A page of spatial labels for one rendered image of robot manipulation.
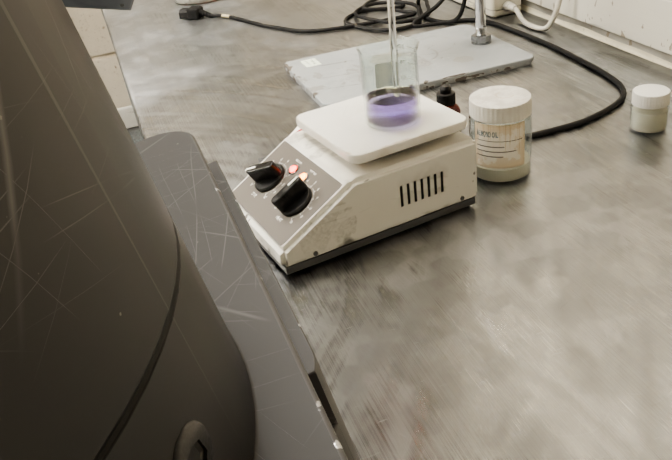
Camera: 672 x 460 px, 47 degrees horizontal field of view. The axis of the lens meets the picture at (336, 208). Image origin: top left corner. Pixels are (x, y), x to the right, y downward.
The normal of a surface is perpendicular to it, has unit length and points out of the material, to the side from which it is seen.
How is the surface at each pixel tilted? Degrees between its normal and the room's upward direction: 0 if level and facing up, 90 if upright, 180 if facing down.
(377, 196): 90
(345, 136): 0
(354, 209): 90
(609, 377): 0
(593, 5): 90
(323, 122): 0
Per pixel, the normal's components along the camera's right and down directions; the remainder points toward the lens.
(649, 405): -0.11, -0.87
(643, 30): -0.94, 0.25
